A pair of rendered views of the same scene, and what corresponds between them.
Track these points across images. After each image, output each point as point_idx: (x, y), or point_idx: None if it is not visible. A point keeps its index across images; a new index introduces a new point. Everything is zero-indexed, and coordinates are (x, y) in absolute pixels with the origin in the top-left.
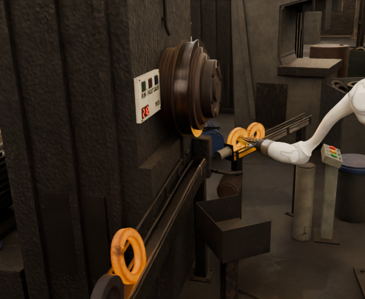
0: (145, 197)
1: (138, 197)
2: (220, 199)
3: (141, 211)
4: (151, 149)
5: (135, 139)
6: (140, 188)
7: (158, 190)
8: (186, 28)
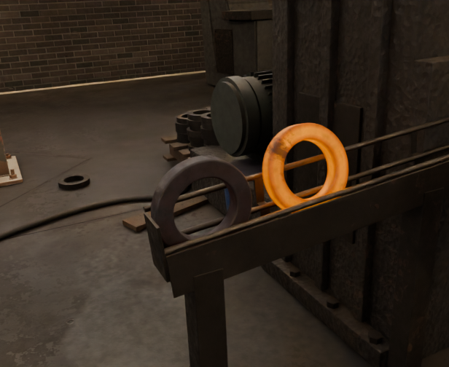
0: (415, 116)
1: (405, 116)
2: None
3: (407, 141)
4: None
5: (418, 3)
6: (410, 98)
7: None
8: None
